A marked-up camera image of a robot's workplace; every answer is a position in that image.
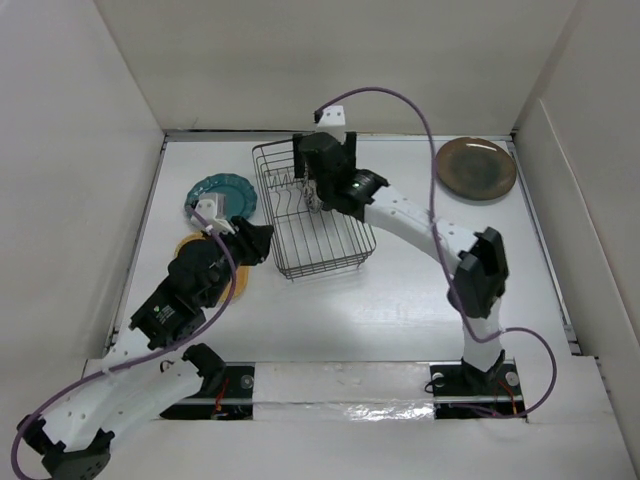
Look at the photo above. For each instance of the silver mounting rail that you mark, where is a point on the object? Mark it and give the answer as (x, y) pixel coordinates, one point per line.
(352, 391)

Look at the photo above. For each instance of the blue floral white plate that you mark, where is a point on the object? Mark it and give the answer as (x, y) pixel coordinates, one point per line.
(311, 196)

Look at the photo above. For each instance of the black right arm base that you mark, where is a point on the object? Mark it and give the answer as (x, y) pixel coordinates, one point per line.
(475, 385)

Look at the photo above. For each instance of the woven bamboo plate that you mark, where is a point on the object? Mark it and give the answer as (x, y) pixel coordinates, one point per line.
(242, 272)

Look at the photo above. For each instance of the teal scalloped plate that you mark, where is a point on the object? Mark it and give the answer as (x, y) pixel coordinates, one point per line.
(240, 195)

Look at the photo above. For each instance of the brown speckled plate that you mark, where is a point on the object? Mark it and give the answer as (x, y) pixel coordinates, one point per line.
(475, 169)

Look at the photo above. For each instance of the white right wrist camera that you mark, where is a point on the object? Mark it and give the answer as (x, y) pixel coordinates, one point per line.
(331, 120)

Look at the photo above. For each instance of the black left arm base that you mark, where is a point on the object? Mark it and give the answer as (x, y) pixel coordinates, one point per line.
(226, 389)

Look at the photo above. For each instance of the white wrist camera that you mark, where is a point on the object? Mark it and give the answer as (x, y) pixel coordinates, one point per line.
(331, 120)
(209, 214)

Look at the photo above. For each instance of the grey wire dish rack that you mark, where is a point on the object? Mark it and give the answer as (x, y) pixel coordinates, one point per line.
(305, 242)

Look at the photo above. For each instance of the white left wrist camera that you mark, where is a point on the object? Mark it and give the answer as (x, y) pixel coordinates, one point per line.
(209, 214)

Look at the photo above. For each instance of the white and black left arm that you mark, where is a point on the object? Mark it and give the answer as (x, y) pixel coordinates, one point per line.
(155, 362)

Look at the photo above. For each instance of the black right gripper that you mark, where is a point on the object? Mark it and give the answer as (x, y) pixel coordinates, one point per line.
(351, 149)

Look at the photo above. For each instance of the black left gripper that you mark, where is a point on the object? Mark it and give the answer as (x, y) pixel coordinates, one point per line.
(253, 239)

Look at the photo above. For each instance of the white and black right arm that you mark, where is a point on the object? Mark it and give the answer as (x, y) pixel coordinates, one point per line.
(474, 263)

